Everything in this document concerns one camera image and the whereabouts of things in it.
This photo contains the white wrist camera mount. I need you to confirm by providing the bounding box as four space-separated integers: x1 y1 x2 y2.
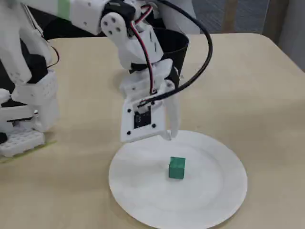
120 97 166 143

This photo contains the green cube block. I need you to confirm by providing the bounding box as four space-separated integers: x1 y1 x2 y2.
168 156 186 180

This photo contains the yellow green base plate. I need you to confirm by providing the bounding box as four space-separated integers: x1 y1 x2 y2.
0 140 58 164

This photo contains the thin red black wire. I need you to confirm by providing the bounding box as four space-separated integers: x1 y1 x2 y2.
130 4 158 95
45 45 60 70

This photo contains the green tape band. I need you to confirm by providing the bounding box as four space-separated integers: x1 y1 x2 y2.
58 0 71 21

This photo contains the white round plate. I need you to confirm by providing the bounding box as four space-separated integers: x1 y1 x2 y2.
108 129 248 229

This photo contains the black pot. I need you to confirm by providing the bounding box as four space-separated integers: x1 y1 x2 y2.
152 28 190 83

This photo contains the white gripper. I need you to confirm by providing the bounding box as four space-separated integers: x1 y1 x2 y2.
119 59 180 142

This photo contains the wooden post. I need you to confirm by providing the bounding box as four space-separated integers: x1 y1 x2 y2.
224 0 237 33

